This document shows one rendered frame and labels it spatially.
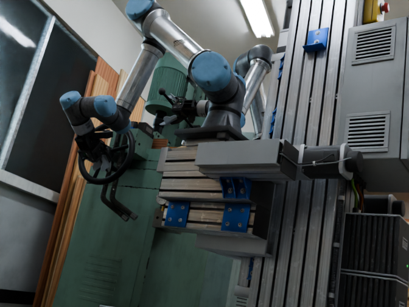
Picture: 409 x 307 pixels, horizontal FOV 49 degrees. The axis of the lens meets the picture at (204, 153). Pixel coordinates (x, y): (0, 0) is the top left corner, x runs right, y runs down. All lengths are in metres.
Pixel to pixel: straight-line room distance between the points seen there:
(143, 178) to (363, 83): 1.05
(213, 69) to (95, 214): 1.01
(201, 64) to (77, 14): 2.65
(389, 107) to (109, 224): 1.27
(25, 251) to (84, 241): 1.54
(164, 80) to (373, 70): 1.17
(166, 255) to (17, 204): 1.70
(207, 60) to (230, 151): 0.34
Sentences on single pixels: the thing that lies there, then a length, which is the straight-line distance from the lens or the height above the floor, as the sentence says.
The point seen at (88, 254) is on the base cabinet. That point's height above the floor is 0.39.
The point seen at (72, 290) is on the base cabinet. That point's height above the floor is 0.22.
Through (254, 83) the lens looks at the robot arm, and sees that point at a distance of 1.89.
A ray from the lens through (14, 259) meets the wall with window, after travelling 3.57.
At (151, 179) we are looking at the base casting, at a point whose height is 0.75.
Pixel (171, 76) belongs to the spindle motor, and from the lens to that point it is 2.32.
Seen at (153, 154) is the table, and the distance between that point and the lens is 2.04.
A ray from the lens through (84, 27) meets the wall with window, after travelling 4.05.
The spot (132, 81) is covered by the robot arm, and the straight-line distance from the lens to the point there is 1.72.
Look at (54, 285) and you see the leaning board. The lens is 3.48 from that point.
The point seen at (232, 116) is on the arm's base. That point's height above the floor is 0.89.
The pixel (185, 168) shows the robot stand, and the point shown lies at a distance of 1.47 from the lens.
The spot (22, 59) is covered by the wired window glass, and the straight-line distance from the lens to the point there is 3.58.
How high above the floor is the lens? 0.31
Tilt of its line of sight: 17 degrees up
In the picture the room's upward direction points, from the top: 11 degrees clockwise
